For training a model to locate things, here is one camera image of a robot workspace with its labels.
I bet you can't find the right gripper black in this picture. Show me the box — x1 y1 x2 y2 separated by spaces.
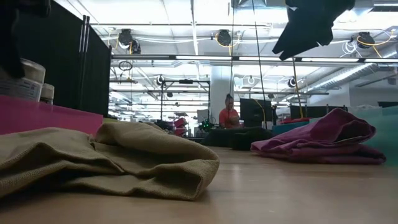
271 0 357 62

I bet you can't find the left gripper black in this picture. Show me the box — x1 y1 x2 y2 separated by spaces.
0 0 52 79

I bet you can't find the cardboard spice tube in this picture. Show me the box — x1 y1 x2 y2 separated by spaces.
39 83 55 105
0 58 47 103

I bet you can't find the tan cloth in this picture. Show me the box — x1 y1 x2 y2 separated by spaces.
0 119 221 202

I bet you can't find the black curtain partition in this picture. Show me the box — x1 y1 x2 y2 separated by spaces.
0 0 113 118

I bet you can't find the row of black screens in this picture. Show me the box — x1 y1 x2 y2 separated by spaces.
289 105 348 122

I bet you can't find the black monitor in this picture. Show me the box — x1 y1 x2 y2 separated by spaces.
239 98 273 128

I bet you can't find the red plastic bin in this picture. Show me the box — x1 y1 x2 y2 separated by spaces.
0 95 104 136

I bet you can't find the blue plastic bin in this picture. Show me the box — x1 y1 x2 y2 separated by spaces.
272 121 312 136

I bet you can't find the long ceiling light bar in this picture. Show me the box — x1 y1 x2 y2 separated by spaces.
111 54 398 63

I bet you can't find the person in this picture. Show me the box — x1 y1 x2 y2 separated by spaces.
218 93 241 129

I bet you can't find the magenta cloth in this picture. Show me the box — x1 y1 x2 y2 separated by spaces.
250 108 387 165

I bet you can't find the black cloth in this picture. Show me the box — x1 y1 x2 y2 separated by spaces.
200 126 276 152

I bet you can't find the teal plastic bin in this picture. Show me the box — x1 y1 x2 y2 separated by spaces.
309 105 398 166

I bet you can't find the yellow cable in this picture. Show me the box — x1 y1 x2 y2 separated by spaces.
290 57 305 123

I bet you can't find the silver ventilation duct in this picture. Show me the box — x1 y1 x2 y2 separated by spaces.
306 51 398 91

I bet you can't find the ceiling cable reel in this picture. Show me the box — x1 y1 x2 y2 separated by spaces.
117 28 142 55
356 31 376 50
216 29 233 47

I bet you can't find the thin black hanging cable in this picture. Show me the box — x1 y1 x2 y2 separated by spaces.
228 0 235 96

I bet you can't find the black metal frame stand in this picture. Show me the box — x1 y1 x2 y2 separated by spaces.
159 78 211 125

